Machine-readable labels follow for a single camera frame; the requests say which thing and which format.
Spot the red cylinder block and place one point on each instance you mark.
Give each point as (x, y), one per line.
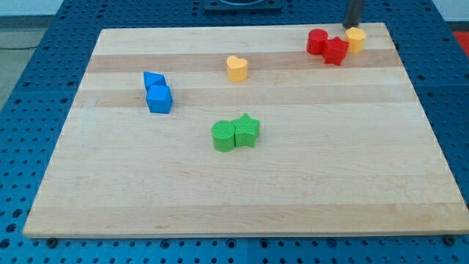
(316, 41)

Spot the yellow hexagon block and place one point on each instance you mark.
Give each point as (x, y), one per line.
(356, 39)

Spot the yellow heart block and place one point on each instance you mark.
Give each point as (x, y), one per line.
(237, 68)

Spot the wooden board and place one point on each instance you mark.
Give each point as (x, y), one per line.
(342, 150)

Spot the green star block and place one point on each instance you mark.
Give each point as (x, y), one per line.
(246, 131)

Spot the dark cylindrical robot pusher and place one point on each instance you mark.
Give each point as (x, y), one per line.
(353, 13)

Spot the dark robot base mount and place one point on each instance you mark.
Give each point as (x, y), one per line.
(241, 5)

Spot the blue triangle block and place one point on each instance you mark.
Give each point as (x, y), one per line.
(151, 78)

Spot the green cylinder block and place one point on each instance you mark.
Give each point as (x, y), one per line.
(223, 135)

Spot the red star block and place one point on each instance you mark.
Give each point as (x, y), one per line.
(334, 51)

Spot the blue cube block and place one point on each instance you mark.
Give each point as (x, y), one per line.
(159, 99)

